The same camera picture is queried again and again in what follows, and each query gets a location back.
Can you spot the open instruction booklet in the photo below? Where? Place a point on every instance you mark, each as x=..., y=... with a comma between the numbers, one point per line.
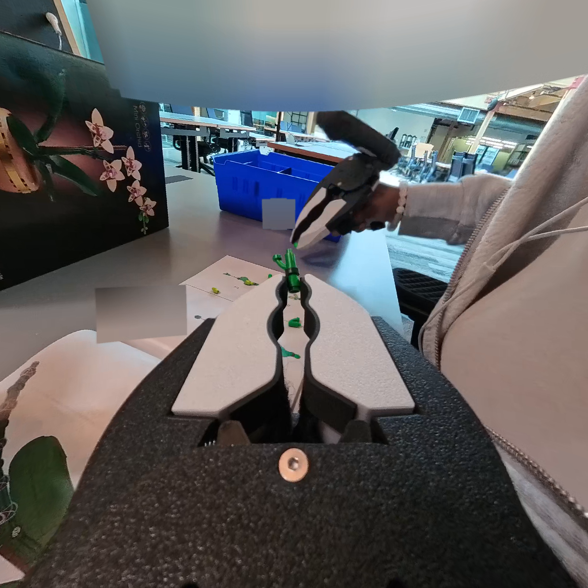
x=92, y=367

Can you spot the black office chair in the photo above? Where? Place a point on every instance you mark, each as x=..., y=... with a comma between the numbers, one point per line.
x=420, y=298

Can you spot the black orchid print box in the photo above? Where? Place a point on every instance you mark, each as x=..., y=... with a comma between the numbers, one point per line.
x=82, y=206

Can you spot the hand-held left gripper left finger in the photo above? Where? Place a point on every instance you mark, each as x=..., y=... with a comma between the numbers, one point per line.
x=229, y=358

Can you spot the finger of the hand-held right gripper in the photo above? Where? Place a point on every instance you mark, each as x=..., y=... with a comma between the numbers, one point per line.
x=335, y=220
x=312, y=206

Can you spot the grey zip hoodie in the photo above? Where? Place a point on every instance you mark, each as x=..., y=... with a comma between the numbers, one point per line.
x=528, y=321

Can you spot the row of black office chairs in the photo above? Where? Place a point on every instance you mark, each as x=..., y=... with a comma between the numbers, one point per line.
x=427, y=151

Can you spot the person's right forearm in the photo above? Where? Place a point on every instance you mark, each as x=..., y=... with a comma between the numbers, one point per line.
x=450, y=206

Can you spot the person's right hand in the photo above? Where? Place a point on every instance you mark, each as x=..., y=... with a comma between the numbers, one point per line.
x=381, y=206

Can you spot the long wooden office table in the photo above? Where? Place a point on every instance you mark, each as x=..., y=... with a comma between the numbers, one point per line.
x=312, y=149
x=206, y=121

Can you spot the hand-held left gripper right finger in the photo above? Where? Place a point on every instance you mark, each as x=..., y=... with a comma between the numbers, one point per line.
x=358, y=358

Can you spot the green toy plant stem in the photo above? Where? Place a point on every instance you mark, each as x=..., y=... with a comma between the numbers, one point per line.
x=291, y=271

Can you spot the grey desk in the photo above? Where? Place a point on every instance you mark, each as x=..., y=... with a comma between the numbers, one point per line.
x=206, y=239

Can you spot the chunky green toy piece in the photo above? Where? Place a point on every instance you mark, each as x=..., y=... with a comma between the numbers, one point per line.
x=294, y=321

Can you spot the blue plastic bin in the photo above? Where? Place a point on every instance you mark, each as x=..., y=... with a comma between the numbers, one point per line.
x=257, y=183

